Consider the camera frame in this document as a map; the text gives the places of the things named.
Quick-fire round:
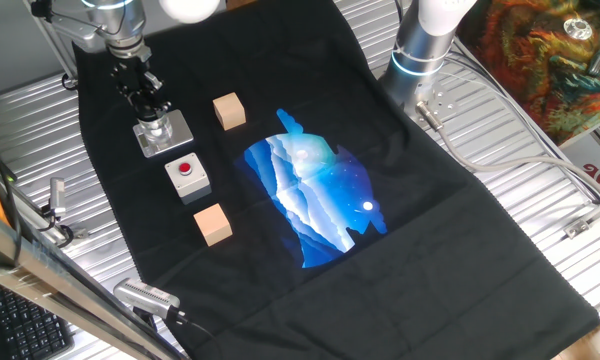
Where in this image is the colourful orange painted cloth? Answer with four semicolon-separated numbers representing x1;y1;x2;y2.
454;0;600;147

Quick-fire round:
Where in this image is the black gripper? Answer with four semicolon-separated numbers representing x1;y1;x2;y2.
109;54;172;120

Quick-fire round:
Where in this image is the silver digital scale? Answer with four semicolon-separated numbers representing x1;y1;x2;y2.
132;108;195;159

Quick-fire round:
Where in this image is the white box with red button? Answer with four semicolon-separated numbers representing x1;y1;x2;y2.
164;151;213;206

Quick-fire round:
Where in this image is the small silver bracket device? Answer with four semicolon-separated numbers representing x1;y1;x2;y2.
48;176;67;219

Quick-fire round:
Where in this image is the clear glass jar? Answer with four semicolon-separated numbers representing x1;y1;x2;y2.
140;118;174;146

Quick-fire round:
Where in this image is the aluminium frame beam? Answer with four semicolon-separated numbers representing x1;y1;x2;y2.
0;202;184;360

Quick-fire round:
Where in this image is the grey cable with metal connector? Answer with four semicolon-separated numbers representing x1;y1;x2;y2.
414;99;600;204

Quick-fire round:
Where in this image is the light wooden cube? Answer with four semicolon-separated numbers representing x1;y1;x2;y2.
193;203;234;248
212;91;247;132

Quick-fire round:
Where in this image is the metal angle bracket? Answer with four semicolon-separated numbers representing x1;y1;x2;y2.
563;192;600;239

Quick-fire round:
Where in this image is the silver depth camera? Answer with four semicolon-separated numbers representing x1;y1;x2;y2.
113;277;182;321

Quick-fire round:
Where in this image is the black cloth with blue print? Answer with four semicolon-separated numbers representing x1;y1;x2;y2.
72;0;600;360

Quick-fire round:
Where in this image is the white box with red print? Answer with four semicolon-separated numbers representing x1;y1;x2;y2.
559;118;600;204

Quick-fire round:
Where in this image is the silver round metal disc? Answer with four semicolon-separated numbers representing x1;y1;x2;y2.
563;18;594;42

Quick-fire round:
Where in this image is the thin metal rod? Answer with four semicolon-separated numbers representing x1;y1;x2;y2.
22;0;80;84

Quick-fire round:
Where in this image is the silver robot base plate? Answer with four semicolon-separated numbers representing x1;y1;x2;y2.
397;79;461;126

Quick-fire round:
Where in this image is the black camera cable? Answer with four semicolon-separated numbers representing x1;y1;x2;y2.
172;308;226;360

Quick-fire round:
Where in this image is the black computer keyboard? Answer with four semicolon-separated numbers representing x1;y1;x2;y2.
0;282;76;360

